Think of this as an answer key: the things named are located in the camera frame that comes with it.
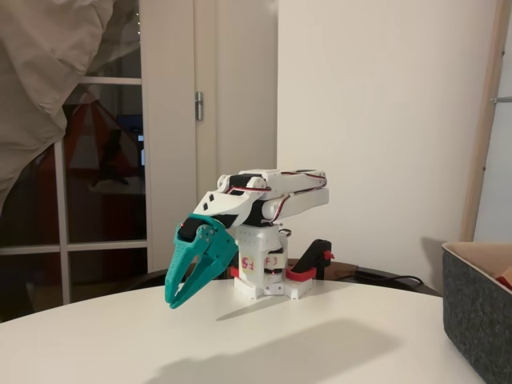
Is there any beige crumpled curtain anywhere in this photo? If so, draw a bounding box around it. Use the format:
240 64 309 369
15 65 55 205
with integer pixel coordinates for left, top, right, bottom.
0 0 141 209

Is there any dark curved chair back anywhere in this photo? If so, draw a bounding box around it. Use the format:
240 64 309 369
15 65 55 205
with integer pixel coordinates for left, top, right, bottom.
126 259 443 299

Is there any light wood framed panel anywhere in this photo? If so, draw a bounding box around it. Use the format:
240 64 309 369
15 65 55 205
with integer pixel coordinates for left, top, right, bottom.
458 0 512 243

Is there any grey felt box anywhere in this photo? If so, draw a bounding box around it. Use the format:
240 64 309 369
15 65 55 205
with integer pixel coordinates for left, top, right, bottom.
442 242 512 384

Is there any red white black servo cable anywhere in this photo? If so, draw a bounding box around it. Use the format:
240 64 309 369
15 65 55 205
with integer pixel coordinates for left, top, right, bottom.
226 184 263 198
262 193 299 224
278 170 328 188

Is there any white framed glass door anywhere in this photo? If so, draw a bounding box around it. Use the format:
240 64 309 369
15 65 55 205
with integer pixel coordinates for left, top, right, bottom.
0 39 197 321

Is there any silver door hinge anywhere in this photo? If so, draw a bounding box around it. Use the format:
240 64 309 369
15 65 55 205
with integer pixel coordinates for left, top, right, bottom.
194 90 207 121

